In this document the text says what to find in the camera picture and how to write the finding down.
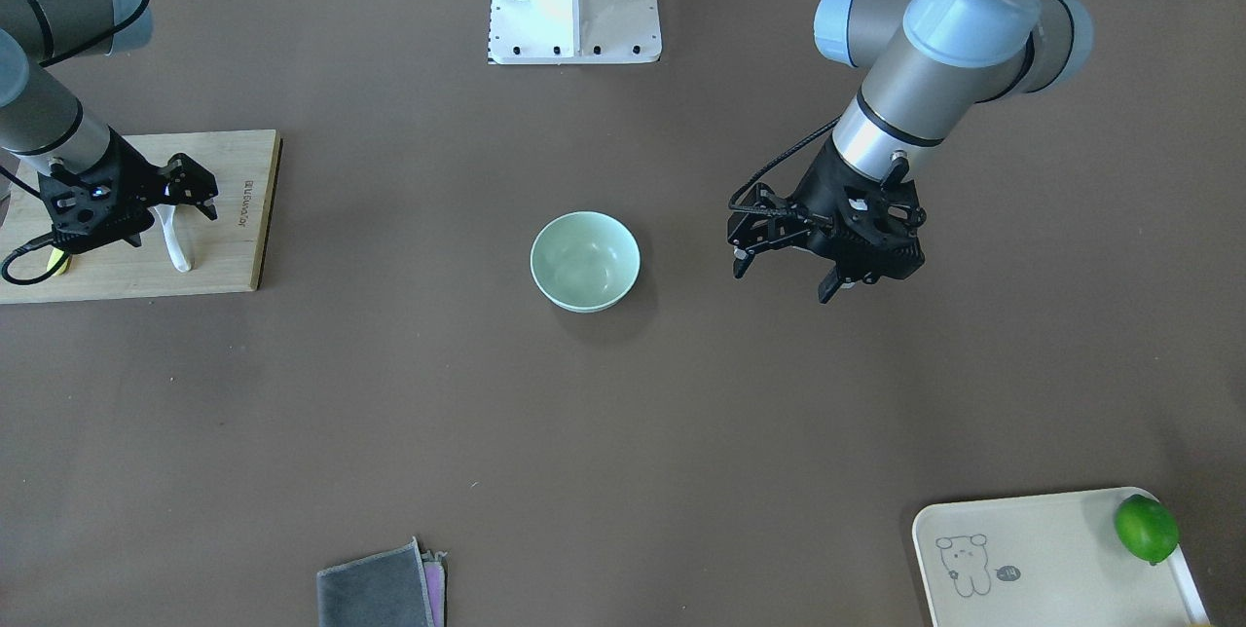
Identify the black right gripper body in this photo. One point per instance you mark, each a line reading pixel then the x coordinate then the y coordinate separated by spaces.
pixel 129 181

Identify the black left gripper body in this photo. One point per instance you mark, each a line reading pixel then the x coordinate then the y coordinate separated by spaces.
pixel 818 202

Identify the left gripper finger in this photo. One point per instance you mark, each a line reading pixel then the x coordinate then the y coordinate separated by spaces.
pixel 835 280
pixel 742 261

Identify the white ceramic spoon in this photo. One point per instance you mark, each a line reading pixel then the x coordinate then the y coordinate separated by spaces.
pixel 178 250

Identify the mint green bowl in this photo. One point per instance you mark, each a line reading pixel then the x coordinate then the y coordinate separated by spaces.
pixel 585 261

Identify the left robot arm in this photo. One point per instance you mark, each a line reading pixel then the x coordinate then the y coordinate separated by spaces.
pixel 927 63

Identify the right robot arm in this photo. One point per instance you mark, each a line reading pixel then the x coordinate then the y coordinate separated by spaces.
pixel 43 123

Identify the bamboo cutting board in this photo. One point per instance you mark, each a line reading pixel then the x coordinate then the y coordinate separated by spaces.
pixel 225 255

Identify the yellow plastic knife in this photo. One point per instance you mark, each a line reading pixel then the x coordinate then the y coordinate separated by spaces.
pixel 57 263

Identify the cream rabbit tray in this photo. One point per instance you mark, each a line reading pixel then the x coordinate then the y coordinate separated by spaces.
pixel 1046 560

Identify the green lime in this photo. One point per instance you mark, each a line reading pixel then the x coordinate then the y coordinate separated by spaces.
pixel 1146 529

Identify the grey folded cloth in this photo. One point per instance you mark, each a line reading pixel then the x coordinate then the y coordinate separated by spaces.
pixel 386 589

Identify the purple cloth under grey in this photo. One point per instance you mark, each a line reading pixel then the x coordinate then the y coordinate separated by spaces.
pixel 436 583

